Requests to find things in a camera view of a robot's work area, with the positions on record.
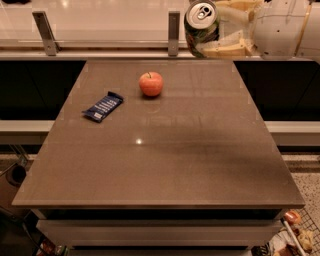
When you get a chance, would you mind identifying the metal railing bracket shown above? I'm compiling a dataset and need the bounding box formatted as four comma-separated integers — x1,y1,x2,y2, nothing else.
32,11,60,56
168,11,180,57

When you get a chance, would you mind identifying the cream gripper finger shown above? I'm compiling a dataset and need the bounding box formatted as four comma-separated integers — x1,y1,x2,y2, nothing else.
215,0,264,25
196,30,257,58

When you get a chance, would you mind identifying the green soda can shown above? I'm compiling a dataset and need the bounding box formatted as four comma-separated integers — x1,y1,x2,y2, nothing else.
184,0,220,58

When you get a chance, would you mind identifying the red apple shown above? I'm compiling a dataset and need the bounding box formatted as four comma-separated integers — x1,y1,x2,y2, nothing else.
139,72,164,97

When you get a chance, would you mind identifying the grey table drawer front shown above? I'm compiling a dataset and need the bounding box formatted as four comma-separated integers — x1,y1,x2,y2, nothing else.
37,220,282,247

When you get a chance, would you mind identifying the white rounded gripper body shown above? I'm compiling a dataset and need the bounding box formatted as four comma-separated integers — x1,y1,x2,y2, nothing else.
253,0,311,59

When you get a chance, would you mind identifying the wire basket with snacks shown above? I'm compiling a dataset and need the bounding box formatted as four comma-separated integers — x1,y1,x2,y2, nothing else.
261,209,320,256

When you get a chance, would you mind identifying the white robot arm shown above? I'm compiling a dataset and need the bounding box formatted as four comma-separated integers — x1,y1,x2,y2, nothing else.
196,0,320,63

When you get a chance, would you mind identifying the left metal railing bracket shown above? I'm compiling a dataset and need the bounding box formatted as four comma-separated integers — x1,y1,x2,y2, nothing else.
32,11,60,56

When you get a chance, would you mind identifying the middle metal railing bracket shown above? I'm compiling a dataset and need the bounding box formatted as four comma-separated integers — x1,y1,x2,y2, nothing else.
168,11,180,57

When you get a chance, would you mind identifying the blue snack bar wrapper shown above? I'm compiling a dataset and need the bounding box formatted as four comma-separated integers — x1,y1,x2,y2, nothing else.
83,91,124,123

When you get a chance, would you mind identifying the dark round bin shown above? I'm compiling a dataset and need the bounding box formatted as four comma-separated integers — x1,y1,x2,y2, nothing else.
6,165,26,187

